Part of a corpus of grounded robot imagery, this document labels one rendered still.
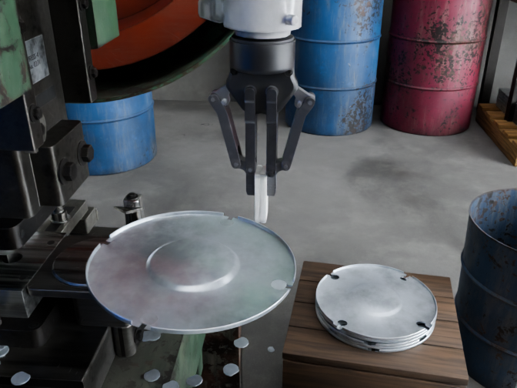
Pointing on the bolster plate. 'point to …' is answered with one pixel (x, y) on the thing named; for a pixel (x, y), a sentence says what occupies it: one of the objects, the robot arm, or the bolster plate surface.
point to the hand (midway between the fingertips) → (261, 194)
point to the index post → (134, 206)
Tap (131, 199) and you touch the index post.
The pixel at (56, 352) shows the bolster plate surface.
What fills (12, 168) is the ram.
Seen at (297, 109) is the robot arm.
